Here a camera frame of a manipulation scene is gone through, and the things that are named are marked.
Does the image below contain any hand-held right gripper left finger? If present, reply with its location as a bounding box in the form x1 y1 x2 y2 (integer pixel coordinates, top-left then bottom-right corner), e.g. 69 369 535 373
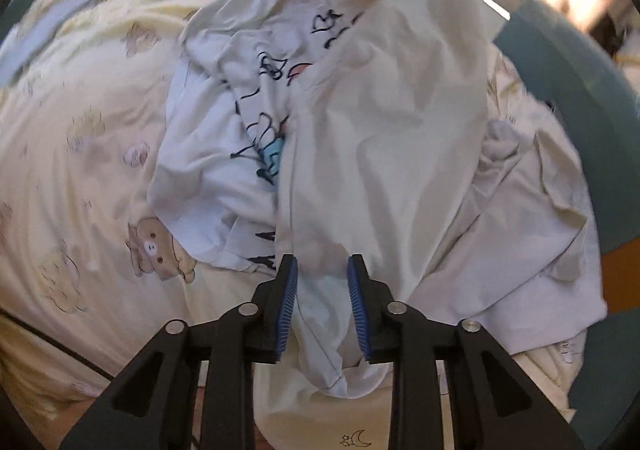
60 254 299 450

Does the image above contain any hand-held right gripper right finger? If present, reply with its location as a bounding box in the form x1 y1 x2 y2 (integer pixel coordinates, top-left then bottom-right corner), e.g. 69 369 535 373
346 254 585 450

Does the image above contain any cream white t-shirt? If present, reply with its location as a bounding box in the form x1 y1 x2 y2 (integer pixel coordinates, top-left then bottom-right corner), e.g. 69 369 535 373
275 0 493 398

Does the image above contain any light blue fleece garment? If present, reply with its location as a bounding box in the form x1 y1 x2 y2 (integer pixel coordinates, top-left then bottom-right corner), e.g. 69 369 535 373
0 0 108 86

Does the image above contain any yellow bear print bedsheet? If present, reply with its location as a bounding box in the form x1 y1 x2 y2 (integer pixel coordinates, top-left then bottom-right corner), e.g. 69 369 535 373
0 0 601 450

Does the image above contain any black cable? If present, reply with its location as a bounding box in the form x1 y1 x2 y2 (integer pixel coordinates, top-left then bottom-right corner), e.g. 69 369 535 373
0 310 113 381

